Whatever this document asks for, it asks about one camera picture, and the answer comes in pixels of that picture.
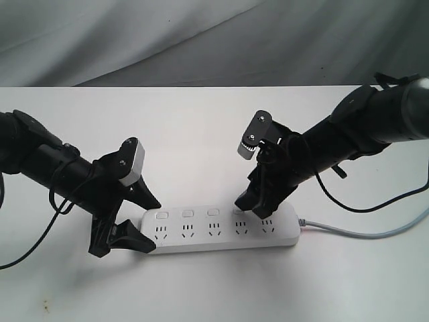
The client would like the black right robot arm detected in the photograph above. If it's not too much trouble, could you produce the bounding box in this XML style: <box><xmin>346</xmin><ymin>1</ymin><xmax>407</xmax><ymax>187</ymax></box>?
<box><xmin>109</xmin><ymin>73</ymin><xmax>428</xmax><ymax>255</ymax></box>

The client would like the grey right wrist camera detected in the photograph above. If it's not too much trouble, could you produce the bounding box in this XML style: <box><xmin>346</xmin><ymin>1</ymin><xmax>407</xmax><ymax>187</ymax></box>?
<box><xmin>237</xmin><ymin>110</ymin><xmax>292</xmax><ymax>160</ymax></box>

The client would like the black left camera cable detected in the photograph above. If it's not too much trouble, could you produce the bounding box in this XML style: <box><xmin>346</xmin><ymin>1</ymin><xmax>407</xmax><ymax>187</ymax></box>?
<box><xmin>0</xmin><ymin>167</ymin><xmax>88</xmax><ymax>270</ymax></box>

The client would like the white five-outlet power strip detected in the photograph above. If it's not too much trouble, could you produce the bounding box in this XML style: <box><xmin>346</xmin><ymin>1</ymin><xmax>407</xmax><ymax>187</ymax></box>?
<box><xmin>141</xmin><ymin>203</ymin><xmax>300</xmax><ymax>254</ymax></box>

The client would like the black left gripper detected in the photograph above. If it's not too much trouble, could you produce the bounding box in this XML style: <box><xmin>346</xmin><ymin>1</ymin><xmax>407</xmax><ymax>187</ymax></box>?
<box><xmin>88</xmin><ymin>152</ymin><xmax>162</xmax><ymax>258</ymax></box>

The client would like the grey backdrop cloth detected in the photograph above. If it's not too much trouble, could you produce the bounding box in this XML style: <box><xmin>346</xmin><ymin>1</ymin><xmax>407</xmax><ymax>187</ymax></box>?
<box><xmin>1</xmin><ymin>1</ymin><xmax>428</xmax><ymax>87</ymax></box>

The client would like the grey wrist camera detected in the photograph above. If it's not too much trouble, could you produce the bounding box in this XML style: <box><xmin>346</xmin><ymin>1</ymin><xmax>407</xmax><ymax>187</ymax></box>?
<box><xmin>118</xmin><ymin>137</ymin><xmax>145</xmax><ymax>186</ymax></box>
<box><xmin>237</xmin><ymin>110</ymin><xmax>292</xmax><ymax>160</ymax></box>

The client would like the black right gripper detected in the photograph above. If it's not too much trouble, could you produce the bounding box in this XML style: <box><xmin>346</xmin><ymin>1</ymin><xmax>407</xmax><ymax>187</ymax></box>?
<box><xmin>235</xmin><ymin>132</ymin><xmax>314</xmax><ymax>219</ymax></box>

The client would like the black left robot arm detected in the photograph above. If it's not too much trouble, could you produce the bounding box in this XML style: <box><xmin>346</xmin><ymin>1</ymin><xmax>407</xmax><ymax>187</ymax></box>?
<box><xmin>1</xmin><ymin>110</ymin><xmax>161</xmax><ymax>258</ymax></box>

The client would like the grey power cable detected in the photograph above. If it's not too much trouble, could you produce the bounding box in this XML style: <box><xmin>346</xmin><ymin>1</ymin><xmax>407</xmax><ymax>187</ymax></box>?
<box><xmin>296</xmin><ymin>209</ymin><xmax>429</xmax><ymax>239</ymax></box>

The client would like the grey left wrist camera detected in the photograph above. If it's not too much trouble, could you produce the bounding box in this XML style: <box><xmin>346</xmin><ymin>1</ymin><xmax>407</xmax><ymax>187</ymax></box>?
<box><xmin>118</xmin><ymin>137</ymin><xmax>145</xmax><ymax>186</ymax></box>

